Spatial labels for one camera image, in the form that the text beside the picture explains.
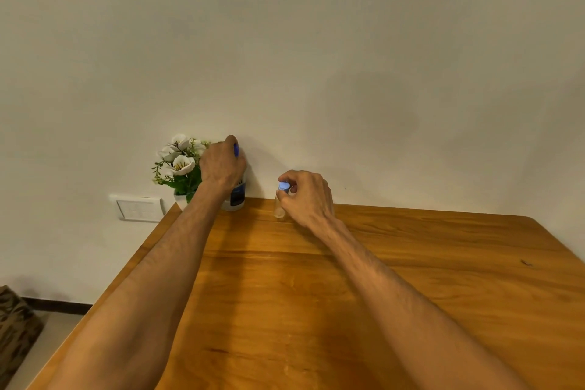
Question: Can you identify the small clear bottle blue cap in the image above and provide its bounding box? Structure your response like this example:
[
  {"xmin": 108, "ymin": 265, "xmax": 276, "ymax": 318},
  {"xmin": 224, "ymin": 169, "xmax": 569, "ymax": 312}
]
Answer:
[{"xmin": 273, "ymin": 181, "xmax": 292, "ymax": 222}]

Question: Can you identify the white wall socket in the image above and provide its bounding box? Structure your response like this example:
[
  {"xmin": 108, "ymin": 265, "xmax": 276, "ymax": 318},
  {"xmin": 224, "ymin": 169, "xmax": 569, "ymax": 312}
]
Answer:
[{"xmin": 109, "ymin": 194, "xmax": 166, "ymax": 223}]

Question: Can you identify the brown patterned fabric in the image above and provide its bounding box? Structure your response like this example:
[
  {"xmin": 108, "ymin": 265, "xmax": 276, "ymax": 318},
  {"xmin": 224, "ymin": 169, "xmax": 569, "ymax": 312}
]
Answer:
[{"xmin": 0, "ymin": 285, "xmax": 45, "ymax": 388}]

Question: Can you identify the white bottle with blue cap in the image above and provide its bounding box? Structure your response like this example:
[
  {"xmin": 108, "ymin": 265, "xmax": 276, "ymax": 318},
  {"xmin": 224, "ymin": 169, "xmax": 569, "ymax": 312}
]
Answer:
[{"xmin": 221, "ymin": 143, "xmax": 247, "ymax": 212}]

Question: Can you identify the person's left hand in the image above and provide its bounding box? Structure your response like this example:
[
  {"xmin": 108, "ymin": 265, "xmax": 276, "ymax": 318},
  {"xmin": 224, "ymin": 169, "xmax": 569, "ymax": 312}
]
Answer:
[{"xmin": 199, "ymin": 135, "xmax": 247, "ymax": 192}]

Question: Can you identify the person's right forearm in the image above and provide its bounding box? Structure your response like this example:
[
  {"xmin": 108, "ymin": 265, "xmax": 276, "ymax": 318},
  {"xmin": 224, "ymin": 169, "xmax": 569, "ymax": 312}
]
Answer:
[{"xmin": 315, "ymin": 216, "xmax": 533, "ymax": 390}]

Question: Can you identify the person's right hand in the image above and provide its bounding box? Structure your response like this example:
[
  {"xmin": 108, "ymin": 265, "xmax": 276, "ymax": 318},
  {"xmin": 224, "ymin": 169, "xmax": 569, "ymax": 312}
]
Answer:
[{"xmin": 276, "ymin": 170, "xmax": 335, "ymax": 234}]

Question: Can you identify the white artificial flower plant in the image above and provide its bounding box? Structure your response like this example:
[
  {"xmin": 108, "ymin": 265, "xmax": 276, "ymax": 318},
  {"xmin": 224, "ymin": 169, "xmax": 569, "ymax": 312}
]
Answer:
[{"xmin": 152, "ymin": 134, "xmax": 212, "ymax": 204}]

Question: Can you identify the person's left forearm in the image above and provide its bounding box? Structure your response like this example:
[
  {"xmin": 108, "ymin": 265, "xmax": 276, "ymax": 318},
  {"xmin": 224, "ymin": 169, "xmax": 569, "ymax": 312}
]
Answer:
[{"xmin": 45, "ymin": 180, "xmax": 232, "ymax": 390}]

